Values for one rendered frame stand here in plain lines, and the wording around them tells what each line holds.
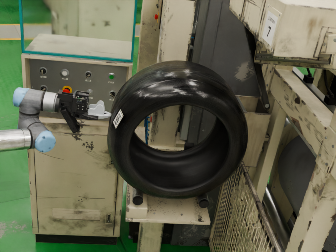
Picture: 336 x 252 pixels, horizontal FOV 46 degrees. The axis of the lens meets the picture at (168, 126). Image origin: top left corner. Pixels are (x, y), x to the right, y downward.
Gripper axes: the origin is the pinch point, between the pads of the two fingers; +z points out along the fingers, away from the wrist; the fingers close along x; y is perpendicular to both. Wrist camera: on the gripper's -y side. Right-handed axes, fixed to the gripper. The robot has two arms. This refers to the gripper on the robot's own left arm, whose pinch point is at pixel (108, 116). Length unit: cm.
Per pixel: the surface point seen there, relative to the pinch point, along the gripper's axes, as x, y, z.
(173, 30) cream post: 27.1, 31.5, 21.4
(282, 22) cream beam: -34, 55, 41
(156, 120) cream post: 26.5, -12.0, 22.8
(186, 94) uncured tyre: -10.9, 19.8, 25.7
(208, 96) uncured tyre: -10.6, 20.4, 33.8
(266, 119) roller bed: 20, 1, 72
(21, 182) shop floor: 114, -131, -56
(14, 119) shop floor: 215, -135, -88
